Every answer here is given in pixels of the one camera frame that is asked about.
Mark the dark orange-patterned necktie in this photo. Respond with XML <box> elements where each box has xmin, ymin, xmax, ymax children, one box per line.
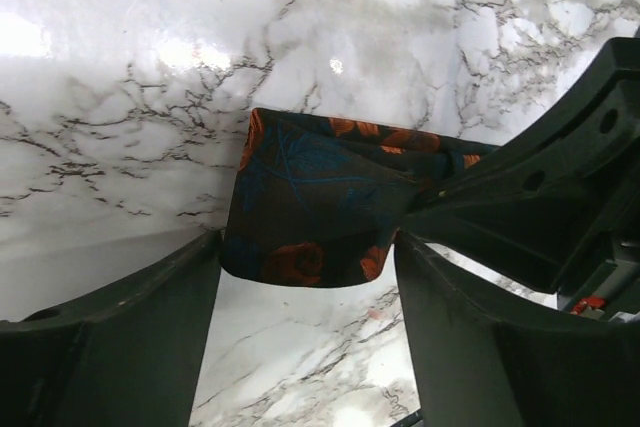
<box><xmin>221</xmin><ymin>108</ymin><xmax>492</xmax><ymax>288</ymax></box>

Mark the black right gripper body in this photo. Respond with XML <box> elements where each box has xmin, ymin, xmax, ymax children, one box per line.
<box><xmin>556</xmin><ymin>81</ymin><xmax>639</xmax><ymax>320</ymax></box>

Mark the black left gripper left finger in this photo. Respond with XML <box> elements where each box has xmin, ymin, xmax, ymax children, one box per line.
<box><xmin>1</xmin><ymin>231</ymin><xmax>222</xmax><ymax>426</ymax></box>

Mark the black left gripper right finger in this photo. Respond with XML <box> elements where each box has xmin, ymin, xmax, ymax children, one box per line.
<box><xmin>394</xmin><ymin>233</ymin><xmax>639</xmax><ymax>426</ymax></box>

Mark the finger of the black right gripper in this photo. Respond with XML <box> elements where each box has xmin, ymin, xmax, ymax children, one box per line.
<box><xmin>440</xmin><ymin>37</ymin><xmax>639</xmax><ymax>194</ymax></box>
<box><xmin>399</xmin><ymin>141</ymin><xmax>615</xmax><ymax>293</ymax></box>

